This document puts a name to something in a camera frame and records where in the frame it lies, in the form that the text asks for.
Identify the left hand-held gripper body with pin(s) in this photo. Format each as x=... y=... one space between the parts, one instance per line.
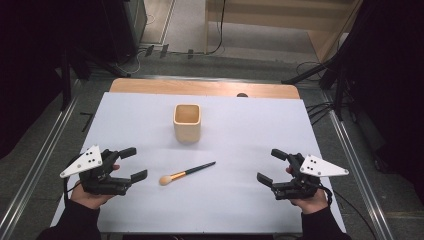
x=100 y=185

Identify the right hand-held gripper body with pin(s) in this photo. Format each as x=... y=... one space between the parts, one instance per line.
x=298 y=188

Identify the beige square cup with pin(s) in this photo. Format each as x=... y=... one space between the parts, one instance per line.
x=186 y=131

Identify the person's right hand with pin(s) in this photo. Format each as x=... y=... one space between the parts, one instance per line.
x=310 y=204

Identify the person's left hand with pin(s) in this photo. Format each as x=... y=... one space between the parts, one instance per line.
x=87 y=200

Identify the white table mat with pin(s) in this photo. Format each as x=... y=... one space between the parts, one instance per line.
x=233 y=133

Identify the dark round table grommet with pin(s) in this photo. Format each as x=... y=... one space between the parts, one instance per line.
x=242 y=95

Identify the black stand leg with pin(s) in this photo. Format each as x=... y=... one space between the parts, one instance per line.
x=103 y=65
x=339 y=96
x=310 y=71

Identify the wooden table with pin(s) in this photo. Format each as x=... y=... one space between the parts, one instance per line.
x=200 y=88

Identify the black cabinet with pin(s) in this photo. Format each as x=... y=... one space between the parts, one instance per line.
x=123 y=26

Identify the black curtain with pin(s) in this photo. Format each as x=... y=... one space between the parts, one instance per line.
x=390 y=83
x=30 y=66

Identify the light wooden shelf unit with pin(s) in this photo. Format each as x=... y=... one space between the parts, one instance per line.
x=266 y=20

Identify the long metal floor rail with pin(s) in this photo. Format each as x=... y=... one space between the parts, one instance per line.
x=36 y=166
x=360 y=173

